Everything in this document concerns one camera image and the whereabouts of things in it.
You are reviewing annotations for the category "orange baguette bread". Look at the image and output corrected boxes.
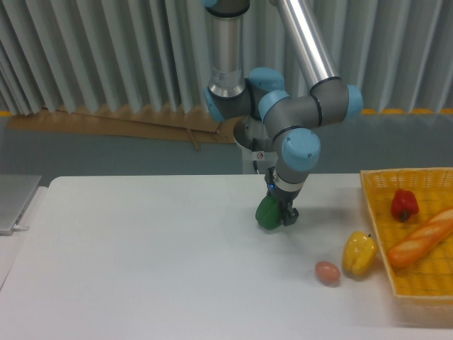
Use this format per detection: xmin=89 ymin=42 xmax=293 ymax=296
xmin=386 ymin=207 xmax=452 ymax=268

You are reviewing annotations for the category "yellow bell pepper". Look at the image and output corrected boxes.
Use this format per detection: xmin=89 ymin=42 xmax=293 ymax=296
xmin=342 ymin=231 xmax=378 ymax=276

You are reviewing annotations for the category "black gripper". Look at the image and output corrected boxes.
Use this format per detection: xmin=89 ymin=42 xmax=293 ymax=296
xmin=265 ymin=167 xmax=303 ymax=227

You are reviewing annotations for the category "black cable at pedestal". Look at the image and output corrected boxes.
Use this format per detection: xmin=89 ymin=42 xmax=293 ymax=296
xmin=251 ymin=138 xmax=263 ymax=175

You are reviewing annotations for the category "red bell pepper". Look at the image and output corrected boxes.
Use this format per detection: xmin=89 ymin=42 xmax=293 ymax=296
xmin=391 ymin=189 xmax=419 ymax=222

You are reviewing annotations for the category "yellow woven basket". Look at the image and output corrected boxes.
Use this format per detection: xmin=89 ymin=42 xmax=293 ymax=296
xmin=360 ymin=167 xmax=452 ymax=306

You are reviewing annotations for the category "brown cardboard sheet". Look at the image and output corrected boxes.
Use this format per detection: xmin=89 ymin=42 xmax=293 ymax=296
xmin=7 ymin=107 xmax=237 ymax=149

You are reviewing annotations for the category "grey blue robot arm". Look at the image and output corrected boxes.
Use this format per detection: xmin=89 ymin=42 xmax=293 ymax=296
xmin=203 ymin=1 xmax=363 ymax=230

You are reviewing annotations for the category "green bell pepper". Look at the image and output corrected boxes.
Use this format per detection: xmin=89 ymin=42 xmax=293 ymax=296
xmin=255 ymin=195 xmax=282 ymax=230

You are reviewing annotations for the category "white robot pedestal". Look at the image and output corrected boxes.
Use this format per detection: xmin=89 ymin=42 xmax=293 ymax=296
xmin=233 ymin=116 xmax=277 ymax=174

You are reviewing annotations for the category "silver laptop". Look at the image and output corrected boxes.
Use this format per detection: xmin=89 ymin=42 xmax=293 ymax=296
xmin=0 ymin=174 xmax=42 ymax=236

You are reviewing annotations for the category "brown egg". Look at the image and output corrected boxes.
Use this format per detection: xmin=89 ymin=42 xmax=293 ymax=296
xmin=315 ymin=261 xmax=340 ymax=284

